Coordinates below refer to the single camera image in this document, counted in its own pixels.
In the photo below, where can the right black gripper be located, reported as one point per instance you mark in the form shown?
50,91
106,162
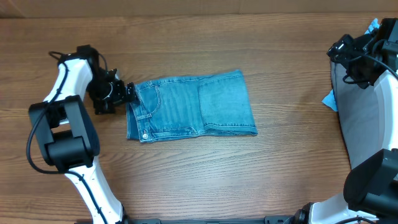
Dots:
339,45

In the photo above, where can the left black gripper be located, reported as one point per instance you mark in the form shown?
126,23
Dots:
120,98

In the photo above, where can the light blue denim jeans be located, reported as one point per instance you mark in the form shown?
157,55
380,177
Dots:
190,106

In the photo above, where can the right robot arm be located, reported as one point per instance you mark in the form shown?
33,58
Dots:
370,191

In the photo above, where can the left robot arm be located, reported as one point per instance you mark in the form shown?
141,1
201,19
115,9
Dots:
65,134

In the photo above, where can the grey shorts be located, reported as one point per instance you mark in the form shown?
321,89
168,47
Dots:
368,117

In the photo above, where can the light blue cloth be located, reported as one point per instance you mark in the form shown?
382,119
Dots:
329,100

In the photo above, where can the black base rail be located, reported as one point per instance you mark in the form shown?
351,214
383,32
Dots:
275,219

